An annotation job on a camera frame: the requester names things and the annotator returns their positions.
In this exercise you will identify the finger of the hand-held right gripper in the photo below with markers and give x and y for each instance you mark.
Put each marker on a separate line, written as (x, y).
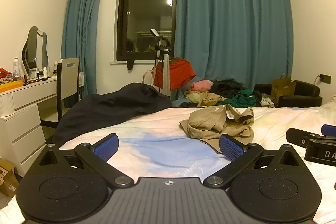
(302, 137)
(329, 130)

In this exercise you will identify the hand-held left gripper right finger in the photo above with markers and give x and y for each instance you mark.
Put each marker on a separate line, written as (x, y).
(231, 147)

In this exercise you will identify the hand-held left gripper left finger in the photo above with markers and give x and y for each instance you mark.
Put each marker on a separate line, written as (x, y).
(106, 147)

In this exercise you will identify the khaki pants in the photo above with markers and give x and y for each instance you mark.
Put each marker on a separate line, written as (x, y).
(210, 124)

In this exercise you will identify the black clothes pile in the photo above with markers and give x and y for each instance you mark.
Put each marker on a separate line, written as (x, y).
(228, 88)

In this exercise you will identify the black armchair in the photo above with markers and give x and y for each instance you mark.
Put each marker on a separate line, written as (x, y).
(302, 98)

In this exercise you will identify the dark jacket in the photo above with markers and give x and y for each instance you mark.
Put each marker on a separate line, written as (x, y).
(110, 106)

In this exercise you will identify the green garment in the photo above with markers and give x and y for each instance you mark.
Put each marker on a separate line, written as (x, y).
(244, 99)

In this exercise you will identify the white patterned cloth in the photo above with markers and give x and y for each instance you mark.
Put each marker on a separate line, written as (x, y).
(267, 101)

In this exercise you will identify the brown paper bag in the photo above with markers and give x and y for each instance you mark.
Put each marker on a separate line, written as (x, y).
(282, 90)

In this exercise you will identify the pastel bed duvet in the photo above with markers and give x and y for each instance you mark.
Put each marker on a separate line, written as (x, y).
(157, 140)

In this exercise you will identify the beige yellow cloth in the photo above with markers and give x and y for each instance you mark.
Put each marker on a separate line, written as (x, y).
(207, 98)

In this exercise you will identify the pink cloth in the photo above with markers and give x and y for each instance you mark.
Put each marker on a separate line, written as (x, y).
(200, 85)

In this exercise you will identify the white-backed chair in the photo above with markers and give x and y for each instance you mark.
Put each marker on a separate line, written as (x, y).
(69, 74)

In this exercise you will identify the white vanity desk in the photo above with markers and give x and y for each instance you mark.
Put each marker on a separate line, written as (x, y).
(23, 119)

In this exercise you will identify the red cloth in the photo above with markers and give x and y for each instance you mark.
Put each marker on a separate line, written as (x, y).
(181, 74)

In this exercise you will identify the garment steamer stand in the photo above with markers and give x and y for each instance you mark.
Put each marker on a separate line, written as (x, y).
(166, 74)

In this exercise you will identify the cardboard box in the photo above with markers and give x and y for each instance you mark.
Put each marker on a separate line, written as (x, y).
(8, 179)

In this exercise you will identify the orange box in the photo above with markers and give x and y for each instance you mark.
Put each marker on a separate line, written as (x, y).
(10, 86)

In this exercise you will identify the wide blue curtain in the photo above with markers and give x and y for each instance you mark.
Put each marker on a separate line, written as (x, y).
(236, 29)

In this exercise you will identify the narrow blue curtain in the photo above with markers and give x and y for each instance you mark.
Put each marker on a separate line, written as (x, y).
(84, 29)

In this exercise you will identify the white spray bottle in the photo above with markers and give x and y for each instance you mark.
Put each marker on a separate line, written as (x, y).
(16, 67)

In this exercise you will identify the wavy vanity mirror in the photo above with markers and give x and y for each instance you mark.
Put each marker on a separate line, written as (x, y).
(34, 50)

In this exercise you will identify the dark window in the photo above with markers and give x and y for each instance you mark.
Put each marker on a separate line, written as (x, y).
(147, 16)

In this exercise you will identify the black wall socket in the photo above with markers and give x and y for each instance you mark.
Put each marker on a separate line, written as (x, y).
(325, 78)

